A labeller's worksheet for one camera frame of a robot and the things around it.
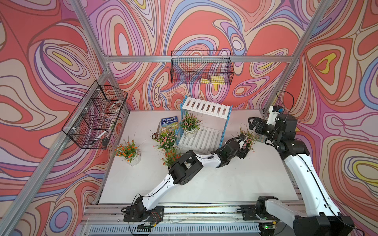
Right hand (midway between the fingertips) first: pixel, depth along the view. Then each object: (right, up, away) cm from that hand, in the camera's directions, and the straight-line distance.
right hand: (255, 124), depth 75 cm
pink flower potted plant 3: (+1, -9, +10) cm, 13 cm away
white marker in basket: (-80, -7, -2) cm, 80 cm away
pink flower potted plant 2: (-48, -10, +9) cm, 50 cm away
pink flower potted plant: (-34, +1, +16) cm, 38 cm away
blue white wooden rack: (-21, +4, +7) cm, 22 cm away
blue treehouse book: (-50, +1, +34) cm, 60 cm away
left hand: (+2, -14, +16) cm, 21 cm away
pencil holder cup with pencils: (-3, -6, -11) cm, 12 cm away
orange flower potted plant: (-68, -15, +8) cm, 71 cm away
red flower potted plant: (-45, -18, +7) cm, 49 cm away
